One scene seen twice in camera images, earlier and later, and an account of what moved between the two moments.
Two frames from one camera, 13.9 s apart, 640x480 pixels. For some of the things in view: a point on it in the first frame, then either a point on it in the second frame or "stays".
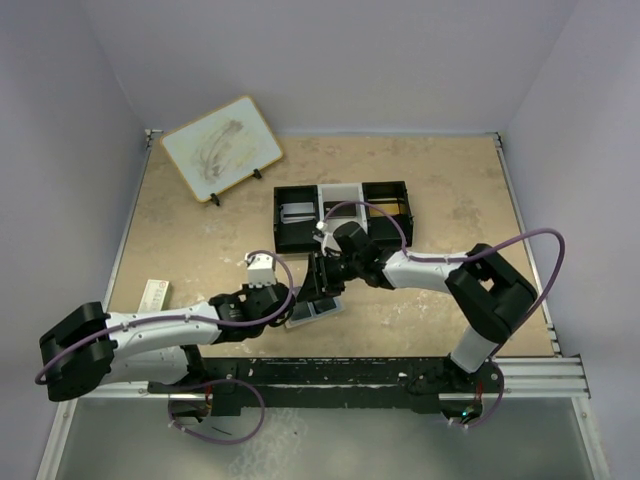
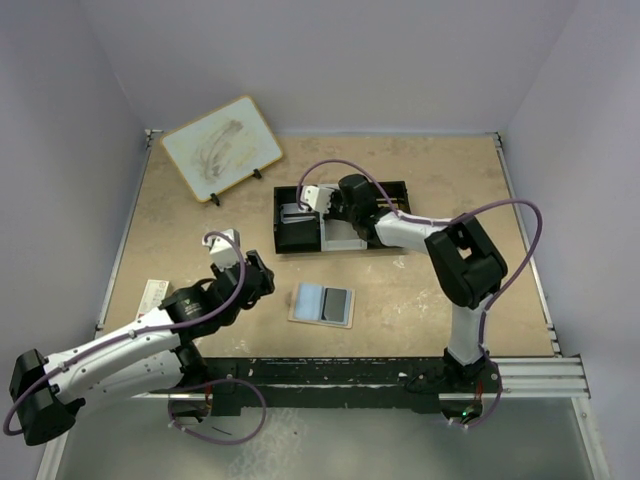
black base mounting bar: (336, 383) stays
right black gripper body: (320, 275) -> (333, 204)
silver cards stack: (297, 212) stays
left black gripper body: (282, 298) -> (258, 273)
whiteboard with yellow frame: (222, 147) stays
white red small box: (156, 296) stays
